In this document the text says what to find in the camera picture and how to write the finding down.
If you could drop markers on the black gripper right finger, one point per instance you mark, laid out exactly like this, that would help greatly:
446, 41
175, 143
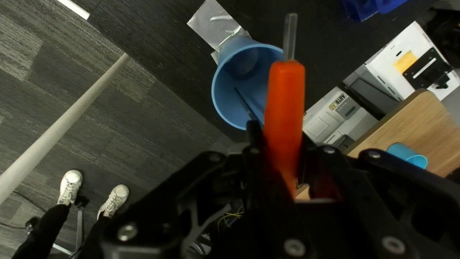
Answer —
318, 168

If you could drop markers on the white vertical pole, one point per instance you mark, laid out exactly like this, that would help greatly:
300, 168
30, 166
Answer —
13, 175

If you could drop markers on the large blue plastic cup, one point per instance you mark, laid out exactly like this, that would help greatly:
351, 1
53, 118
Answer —
239, 84

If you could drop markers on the white shoe left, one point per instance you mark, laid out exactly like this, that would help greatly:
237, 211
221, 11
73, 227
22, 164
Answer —
69, 187

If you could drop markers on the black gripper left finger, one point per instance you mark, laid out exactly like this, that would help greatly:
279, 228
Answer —
264, 178

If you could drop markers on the grey printer device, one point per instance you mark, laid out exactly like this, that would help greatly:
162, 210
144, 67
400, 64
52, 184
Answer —
336, 119

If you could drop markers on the wooden side table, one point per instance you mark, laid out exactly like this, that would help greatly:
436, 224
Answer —
423, 123

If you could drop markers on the white cardboard box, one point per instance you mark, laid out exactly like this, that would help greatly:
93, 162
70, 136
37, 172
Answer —
411, 61

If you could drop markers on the white shoe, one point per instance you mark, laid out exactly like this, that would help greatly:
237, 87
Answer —
69, 187
115, 200

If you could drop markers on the white shoe right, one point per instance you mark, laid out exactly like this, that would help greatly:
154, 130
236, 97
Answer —
115, 200

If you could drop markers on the small blue cup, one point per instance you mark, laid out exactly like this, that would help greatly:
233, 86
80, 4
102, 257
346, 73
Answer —
408, 154

